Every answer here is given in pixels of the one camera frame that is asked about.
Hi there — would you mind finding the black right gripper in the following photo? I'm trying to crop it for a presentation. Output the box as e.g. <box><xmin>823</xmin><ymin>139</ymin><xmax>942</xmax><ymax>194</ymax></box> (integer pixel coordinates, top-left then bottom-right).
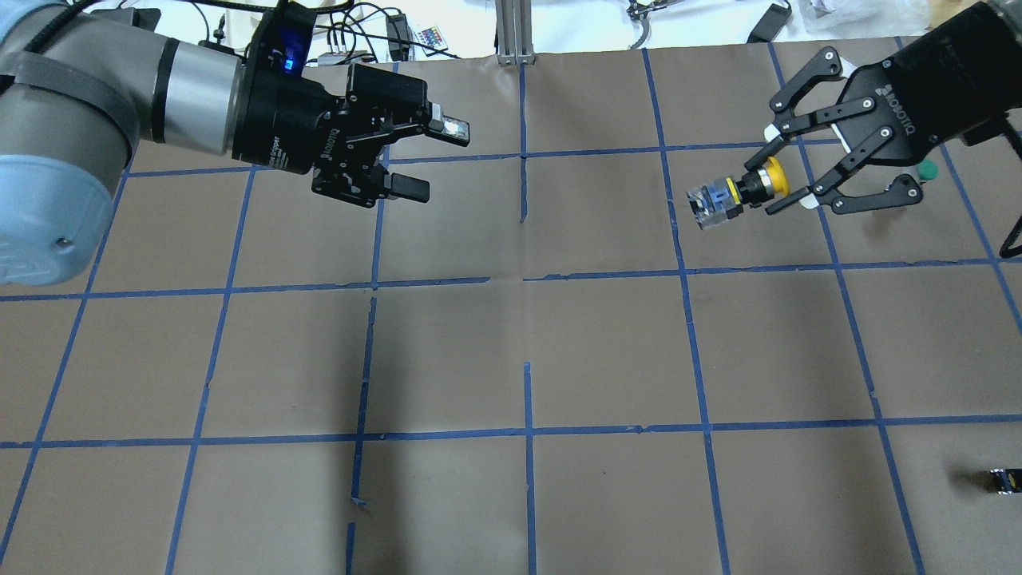
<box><xmin>743</xmin><ymin>16</ymin><xmax>1021</xmax><ymax>215</ymax></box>

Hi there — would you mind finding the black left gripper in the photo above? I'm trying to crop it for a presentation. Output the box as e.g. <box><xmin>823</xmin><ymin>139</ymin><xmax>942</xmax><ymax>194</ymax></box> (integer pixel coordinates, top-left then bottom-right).
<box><xmin>232</xmin><ymin>55</ymin><xmax>471</xmax><ymax>208</ymax></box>

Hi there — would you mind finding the yellow push button switch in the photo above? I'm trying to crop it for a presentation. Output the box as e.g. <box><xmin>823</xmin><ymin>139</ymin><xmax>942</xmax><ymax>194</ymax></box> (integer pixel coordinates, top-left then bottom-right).
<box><xmin>687</xmin><ymin>157</ymin><xmax>790</xmax><ymax>230</ymax></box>

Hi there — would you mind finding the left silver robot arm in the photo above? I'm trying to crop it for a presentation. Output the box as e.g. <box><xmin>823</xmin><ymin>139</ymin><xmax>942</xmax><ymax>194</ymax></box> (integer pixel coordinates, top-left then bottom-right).
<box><xmin>1</xmin><ymin>1</ymin><xmax>471</xmax><ymax>285</ymax></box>

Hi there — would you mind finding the black power adapter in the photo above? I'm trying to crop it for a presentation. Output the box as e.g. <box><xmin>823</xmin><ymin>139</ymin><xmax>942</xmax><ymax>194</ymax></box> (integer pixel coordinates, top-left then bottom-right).
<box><xmin>746</xmin><ymin>1</ymin><xmax>793</xmax><ymax>44</ymax></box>

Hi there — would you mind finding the aluminium frame post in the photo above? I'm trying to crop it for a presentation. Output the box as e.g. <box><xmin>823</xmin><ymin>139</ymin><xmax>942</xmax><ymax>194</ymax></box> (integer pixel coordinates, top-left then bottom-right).
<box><xmin>495</xmin><ymin>0</ymin><xmax>537</xmax><ymax>66</ymax></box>

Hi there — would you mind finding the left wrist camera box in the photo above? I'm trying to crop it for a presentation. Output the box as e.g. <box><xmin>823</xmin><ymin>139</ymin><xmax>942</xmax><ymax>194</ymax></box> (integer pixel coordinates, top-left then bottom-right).
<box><xmin>248</xmin><ymin>1</ymin><xmax>317</xmax><ymax>77</ymax></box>

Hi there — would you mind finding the small black switch part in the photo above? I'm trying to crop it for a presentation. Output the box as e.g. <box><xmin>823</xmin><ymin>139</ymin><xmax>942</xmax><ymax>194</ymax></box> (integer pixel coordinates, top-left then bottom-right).
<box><xmin>987</xmin><ymin>467</ymin><xmax>1022</xmax><ymax>495</ymax></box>

